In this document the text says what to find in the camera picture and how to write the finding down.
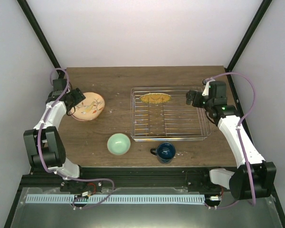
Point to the right black frame post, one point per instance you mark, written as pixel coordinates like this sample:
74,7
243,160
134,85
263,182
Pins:
261,11

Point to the mint green bowl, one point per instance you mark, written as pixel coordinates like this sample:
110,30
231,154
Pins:
118,144

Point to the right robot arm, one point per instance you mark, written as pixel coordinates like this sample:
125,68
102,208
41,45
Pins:
254,177

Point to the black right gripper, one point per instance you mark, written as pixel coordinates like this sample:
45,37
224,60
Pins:
189,99

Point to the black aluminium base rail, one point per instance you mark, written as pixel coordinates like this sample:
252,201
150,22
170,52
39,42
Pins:
193,179

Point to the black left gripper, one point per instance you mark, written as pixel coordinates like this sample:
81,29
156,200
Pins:
79,97

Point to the left black frame post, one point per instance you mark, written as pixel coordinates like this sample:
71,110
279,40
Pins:
38,31

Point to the pink plate with bird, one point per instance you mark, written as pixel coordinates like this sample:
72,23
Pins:
90,108

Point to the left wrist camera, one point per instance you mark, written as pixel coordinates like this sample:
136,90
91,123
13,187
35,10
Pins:
59,85

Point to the woven bamboo-pattern plate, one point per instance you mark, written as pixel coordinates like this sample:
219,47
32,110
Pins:
155,98

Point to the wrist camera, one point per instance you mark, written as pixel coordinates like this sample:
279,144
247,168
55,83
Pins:
215,89
59,85

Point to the light blue slotted strip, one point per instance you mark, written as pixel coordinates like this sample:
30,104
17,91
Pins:
116,199

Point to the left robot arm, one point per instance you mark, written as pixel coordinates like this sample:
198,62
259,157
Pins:
43,144

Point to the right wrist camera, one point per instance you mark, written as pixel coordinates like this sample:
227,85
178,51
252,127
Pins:
215,89

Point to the chrome wire dish rack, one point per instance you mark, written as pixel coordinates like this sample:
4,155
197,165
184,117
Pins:
171,120

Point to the dark blue mug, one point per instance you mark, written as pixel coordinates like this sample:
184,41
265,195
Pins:
164,153

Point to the metal front panel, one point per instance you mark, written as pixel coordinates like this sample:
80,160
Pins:
226,215

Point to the black frame post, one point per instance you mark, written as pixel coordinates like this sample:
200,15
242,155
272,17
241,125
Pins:
261,11
38,31

